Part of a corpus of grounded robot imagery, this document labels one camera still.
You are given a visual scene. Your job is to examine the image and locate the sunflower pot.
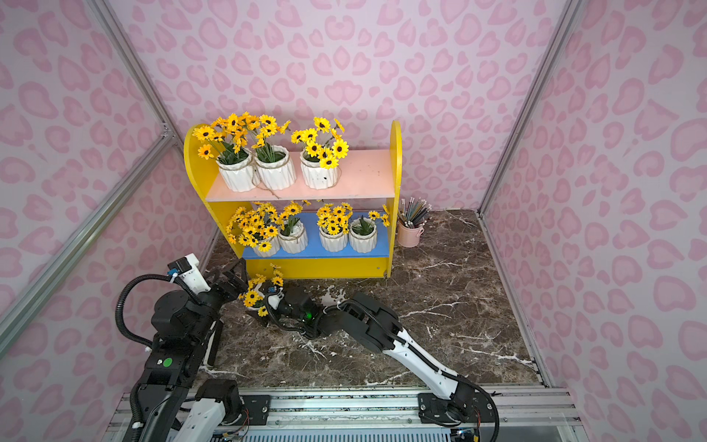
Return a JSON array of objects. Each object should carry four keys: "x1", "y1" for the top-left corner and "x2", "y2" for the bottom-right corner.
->
[
  {"x1": 317, "y1": 203, "x2": 353, "y2": 253},
  {"x1": 226, "y1": 203, "x2": 280, "y2": 258},
  {"x1": 248, "y1": 114, "x2": 296, "y2": 191},
  {"x1": 349, "y1": 208, "x2": 390, "y2": 253},
  {"x1": 275, "y1": 202, "x2": 309, "y2": 254},
  {"x1": 193, "y1": 112, "x2": 260, "y2": 193},
  {"x1": 239, "y1": 264, "x2": 285, "y2": 320},
  {"x1": 291, "y1": 117, "x2": 350, "y2": 190}
]

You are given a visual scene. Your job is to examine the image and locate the yellow two-tier shelf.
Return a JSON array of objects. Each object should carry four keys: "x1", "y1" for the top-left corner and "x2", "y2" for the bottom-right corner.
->
[{"x1": 184, "y1": 121, "x2": 403, "y2": 279}]

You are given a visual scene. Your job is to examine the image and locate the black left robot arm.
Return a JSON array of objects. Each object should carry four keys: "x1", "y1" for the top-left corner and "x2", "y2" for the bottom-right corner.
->
[{"x1": 115, "y1": 256, "x2": 252, "y2": 441}]

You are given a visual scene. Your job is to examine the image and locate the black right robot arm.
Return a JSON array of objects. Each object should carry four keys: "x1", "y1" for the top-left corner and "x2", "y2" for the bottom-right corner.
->
[{"x1": 263, "y1": 288, "x2": 501, "y2": 441}]

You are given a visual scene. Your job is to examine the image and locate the pink cup with pencils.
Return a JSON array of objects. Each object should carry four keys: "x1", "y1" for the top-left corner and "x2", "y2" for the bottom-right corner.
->
[{"x1": 397, "y1": 197, "x2": 432, "y2": 248}]

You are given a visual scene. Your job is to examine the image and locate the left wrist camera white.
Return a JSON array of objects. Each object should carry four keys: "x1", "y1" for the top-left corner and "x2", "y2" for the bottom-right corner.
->
[{"x1": 168, "y1": 253, "x2": 211, "y2": 296}]

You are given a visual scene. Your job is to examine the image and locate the left aluminium frame profile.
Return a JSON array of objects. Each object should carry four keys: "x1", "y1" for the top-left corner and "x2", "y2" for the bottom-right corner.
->
[{"x1": 1, "y1": 130, "x2": 177, "y2": 355}]

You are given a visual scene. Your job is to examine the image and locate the aluminium frame profile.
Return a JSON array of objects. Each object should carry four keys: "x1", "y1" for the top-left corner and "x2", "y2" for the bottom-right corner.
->
[
  {"x1": 477, "y1": 0, "x2": 588, "y2": 219},
  {"x1": 1, "y1": 130, "x2": 177, "y2": 355}
]

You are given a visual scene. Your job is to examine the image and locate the back left aluminium post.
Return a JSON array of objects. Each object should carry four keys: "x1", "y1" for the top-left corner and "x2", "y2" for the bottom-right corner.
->
[{"x1": 87, "y1": 0, "x2": 184, "y2": 147}]

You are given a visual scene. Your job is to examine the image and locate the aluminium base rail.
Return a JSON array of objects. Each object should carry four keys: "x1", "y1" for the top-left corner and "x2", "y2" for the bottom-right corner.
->
[{"x1": 141, "y1": 385, "x2": 589, "y2": 441}]

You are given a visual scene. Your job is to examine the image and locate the right aluminium frame profile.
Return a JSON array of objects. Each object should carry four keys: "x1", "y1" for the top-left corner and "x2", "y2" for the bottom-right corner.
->
[{"x1": 477, "y1": 0, "x2": 588, "y2": 219}]

